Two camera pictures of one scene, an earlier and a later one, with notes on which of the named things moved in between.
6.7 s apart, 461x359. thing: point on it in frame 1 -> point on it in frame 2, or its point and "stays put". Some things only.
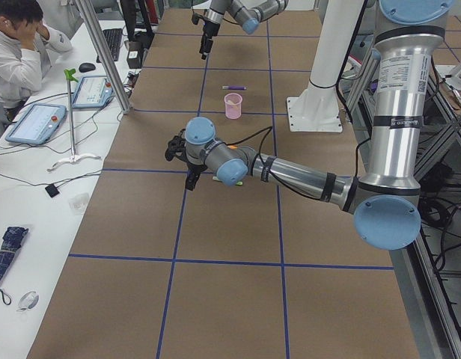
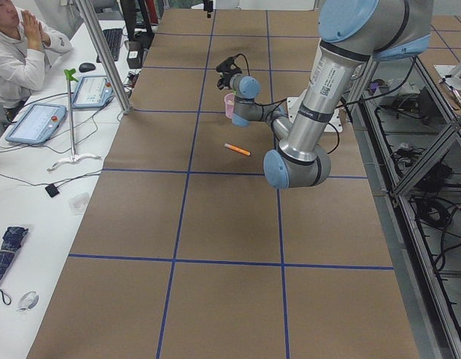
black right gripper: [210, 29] -> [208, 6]
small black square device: [52, 190] stays put
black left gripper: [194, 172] -> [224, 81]
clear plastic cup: [78, 202] stays put
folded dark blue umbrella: [13, 238] stays put
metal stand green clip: [74, 157] stays put
